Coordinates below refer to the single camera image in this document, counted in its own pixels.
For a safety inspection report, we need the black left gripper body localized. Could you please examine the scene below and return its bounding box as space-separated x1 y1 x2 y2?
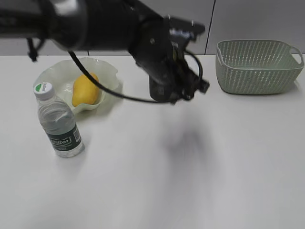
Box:
167 47 210 104

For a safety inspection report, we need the yellow mango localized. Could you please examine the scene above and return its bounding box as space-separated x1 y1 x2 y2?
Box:
72 74 100 107

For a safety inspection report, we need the clear water bottle green label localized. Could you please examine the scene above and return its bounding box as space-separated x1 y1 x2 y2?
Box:
33 82 84 158

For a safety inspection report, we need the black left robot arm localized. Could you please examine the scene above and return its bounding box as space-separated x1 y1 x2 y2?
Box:
0 0 210 104

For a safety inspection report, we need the black mesh pen holder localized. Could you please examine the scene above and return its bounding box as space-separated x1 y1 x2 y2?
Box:
149 77 178 102

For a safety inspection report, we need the light green plastic basket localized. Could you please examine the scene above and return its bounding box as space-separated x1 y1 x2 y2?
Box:
215 40 305 95

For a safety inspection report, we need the translucent wavy glass plate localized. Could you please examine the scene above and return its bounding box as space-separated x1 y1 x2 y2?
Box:
33 57 122 115

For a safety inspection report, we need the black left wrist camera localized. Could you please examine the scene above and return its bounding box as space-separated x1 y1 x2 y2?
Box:
164 15 206 42

